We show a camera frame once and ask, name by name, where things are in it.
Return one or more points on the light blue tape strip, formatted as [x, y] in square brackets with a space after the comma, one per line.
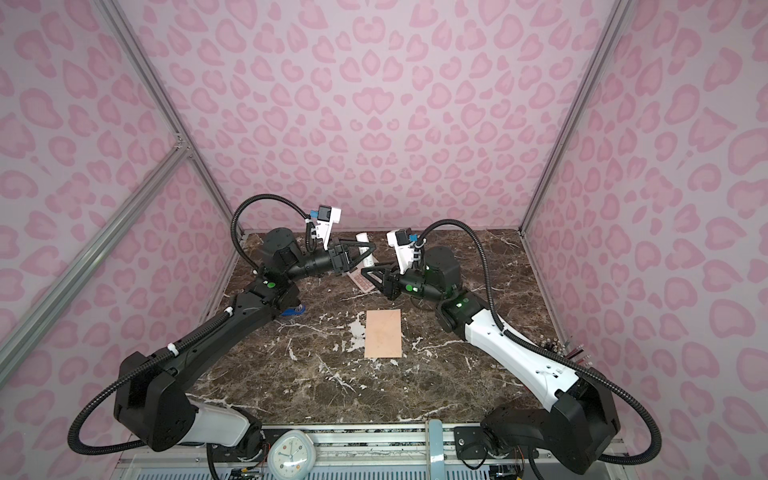
[435, 450]

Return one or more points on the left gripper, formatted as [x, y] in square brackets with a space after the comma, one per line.
[342, 264]

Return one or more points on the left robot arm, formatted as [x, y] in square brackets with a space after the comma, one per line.
[153, 403]

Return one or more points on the pink calculator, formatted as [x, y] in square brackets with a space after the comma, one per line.
[360, 281]

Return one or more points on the white glue stick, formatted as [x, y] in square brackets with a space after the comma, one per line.
[365, 251]

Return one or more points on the aluminium frame strut right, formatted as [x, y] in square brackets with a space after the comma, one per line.
[620, 16]

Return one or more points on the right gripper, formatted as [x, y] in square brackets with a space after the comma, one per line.
[391, 280]

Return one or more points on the peach envelope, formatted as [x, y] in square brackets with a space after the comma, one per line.
[383, 334]

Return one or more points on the red pencil cup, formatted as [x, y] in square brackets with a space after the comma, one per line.
[567, 349]

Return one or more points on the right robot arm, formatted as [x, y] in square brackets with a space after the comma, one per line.
[577, 419]

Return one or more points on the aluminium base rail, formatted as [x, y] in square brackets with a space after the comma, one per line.
[344, 451]

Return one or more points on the aluminium frame strut left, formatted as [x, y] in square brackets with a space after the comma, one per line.
[117, 23]

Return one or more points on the white desk clock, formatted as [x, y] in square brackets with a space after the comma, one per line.
[292, 456]

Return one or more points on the aluminium frame strut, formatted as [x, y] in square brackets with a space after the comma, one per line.
[620, 16]
[117, 23]

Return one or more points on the blue stapler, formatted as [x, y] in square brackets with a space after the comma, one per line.
[296, 311]

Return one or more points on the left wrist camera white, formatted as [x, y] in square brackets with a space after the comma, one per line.
[321, 223]

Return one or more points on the aluminium diagonal frame bar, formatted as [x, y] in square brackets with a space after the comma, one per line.
[39, 319]

